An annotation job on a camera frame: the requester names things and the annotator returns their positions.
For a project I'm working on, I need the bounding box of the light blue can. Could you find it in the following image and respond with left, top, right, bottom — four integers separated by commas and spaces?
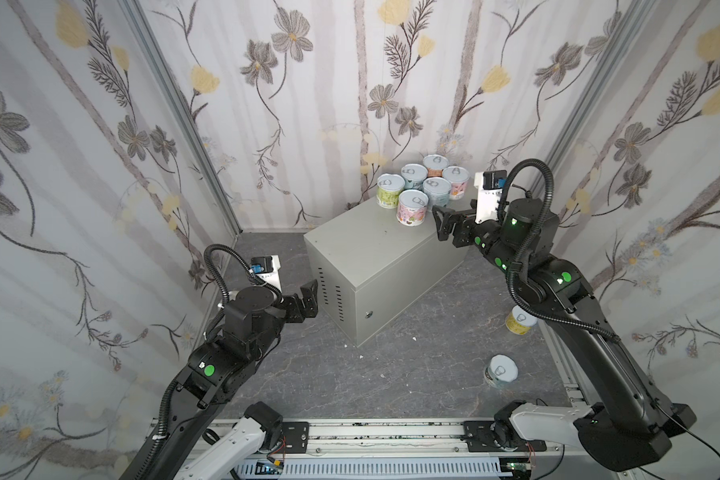
422, 177, 451, 209

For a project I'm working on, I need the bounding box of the pink labelled white-lid can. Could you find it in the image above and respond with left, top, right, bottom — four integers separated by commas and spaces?
396, 189, 429, 227

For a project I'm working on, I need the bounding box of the pink fruit labelled can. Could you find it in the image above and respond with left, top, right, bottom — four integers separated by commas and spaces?
442, 166, 471, 200

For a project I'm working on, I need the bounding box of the teal labelled white-lid can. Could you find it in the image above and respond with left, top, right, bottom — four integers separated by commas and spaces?
400, 163, 428, 190

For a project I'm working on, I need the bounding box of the orange labelled can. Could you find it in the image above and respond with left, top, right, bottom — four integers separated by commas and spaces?
422, 154, 450, 178

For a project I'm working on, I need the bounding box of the green labelled can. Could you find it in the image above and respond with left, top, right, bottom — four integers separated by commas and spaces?
376, 174, 405, 209

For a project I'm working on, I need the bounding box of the yellow labelled can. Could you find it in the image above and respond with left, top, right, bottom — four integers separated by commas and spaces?
505, 306, 538, 335

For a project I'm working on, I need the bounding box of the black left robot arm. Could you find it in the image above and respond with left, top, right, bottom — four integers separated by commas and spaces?
121, 280, 318, 479

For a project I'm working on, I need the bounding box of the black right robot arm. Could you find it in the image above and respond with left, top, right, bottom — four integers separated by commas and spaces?
433, 199, 696, 472

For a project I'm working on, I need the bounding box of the grey metal cabinet box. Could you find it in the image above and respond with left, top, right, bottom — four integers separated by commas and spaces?
304, 200, 467, 346

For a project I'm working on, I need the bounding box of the white-lid can front right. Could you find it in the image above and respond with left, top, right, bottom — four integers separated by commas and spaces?
484, 354, 519, 386

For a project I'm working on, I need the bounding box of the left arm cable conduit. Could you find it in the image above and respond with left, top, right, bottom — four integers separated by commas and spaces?
202, 244, 253, 307

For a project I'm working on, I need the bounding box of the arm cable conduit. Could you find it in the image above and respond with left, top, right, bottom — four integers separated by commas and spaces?
496, 158, 622, 343
202, 244, 253, 307

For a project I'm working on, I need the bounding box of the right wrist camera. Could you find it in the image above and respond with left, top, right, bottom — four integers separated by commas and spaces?
474, 170, 507, 224

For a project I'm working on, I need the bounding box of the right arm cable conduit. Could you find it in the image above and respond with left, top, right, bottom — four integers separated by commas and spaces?
496, 158, 622, 343

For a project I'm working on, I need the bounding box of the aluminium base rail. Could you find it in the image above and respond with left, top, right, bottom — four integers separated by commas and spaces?
149, 416, 589, 480

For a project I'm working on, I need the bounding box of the white slotted cable duct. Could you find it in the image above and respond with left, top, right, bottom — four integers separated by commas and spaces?
235, 457, 512, 479

